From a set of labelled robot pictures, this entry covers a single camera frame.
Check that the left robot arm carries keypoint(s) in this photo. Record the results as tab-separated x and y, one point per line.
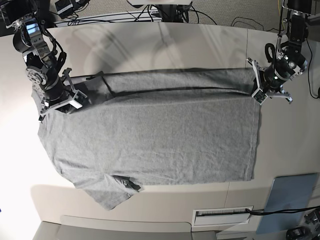
285	58

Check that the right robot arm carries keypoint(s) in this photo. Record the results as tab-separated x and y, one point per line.
44	58

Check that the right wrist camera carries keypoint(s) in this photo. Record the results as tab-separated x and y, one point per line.
78	99

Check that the black device bottom right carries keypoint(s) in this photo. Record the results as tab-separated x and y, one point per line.
298	233

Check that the white cable grommet plate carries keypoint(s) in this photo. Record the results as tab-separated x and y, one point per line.
219	217

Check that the blue-grey flat panel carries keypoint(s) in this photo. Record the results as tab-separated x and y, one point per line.
287	192

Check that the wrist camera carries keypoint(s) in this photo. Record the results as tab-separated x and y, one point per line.
259	96
78	99

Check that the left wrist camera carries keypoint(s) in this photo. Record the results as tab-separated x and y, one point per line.
259	96

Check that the grey T-shirt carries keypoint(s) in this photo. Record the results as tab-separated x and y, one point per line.
156	128

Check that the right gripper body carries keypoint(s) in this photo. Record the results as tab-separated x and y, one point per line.
57	98

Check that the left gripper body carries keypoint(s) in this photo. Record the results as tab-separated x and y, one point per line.
268	80

